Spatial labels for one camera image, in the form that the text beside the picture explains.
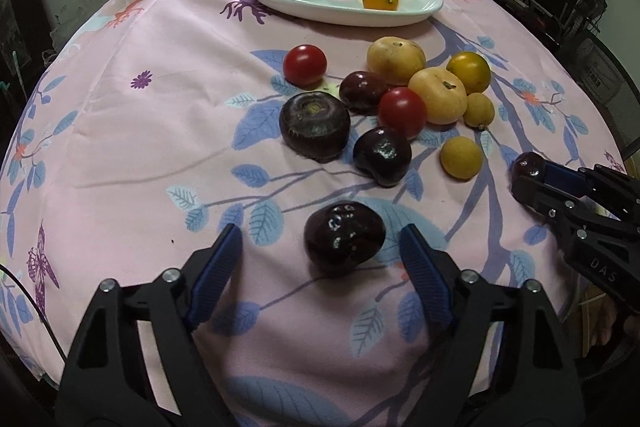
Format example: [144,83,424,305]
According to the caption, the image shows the pink floral tablecloth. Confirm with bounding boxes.
[1,0,622,426]

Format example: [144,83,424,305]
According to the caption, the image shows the tan flat peach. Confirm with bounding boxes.
[408,67,468,126]

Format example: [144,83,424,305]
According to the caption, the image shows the red tomato centre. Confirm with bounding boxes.
[378,87,426,141]

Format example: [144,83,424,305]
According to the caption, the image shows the small yellow fruit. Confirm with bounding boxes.
[439,136,484,181]

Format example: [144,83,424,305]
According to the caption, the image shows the small yellow-green fruit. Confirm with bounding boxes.
[463,93,495,130]

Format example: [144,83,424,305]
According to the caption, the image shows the dark water chestnut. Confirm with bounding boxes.
[279,92,350,162]

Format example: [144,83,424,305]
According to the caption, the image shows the green-yellow tomato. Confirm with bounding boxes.
[446,51,491,94]

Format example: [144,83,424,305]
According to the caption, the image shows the tan round fruit rear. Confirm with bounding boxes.
[367,37,426,87]

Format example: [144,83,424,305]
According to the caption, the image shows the dark cherry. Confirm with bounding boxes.
[511,152,547,181]
[304,200,386,277]
[352,126,412,187]

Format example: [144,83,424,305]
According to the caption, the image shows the small dark red plum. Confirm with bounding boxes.
[338,70,388,115]

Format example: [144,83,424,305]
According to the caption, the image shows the small red tomato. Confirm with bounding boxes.
[282,44,328,89]

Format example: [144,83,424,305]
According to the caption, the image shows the person's right hand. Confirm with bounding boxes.
[590,295,617,347]

